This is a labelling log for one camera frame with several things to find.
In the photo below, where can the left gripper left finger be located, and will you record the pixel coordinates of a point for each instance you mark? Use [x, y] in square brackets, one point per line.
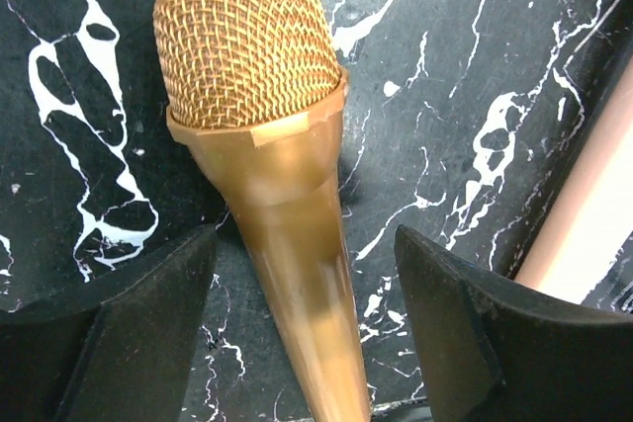
[118, 349]

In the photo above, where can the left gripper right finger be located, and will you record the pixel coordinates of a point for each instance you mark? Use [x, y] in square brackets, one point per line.
[491, 349]

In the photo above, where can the gold microphone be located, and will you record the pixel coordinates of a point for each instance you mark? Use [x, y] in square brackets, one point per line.
[255, 92]

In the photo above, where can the pink microphone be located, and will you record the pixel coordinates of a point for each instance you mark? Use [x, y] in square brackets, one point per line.
[592, 216]

